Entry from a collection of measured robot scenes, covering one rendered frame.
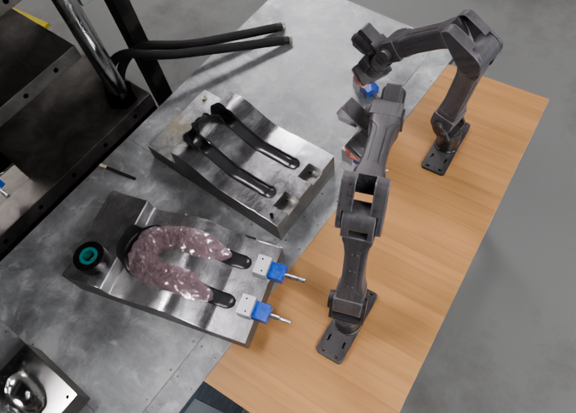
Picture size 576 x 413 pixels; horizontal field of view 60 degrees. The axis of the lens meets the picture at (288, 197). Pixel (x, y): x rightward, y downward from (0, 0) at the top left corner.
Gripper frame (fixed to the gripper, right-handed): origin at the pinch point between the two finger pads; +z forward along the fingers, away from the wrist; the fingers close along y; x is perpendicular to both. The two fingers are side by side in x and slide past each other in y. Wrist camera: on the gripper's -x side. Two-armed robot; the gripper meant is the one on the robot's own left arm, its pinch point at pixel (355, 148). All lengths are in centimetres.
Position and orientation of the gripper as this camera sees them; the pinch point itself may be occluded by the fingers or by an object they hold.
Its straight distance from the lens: 134.5
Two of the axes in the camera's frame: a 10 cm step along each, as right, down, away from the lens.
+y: -6.3, 7.1, -3.1
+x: 7.3, 6.8, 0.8
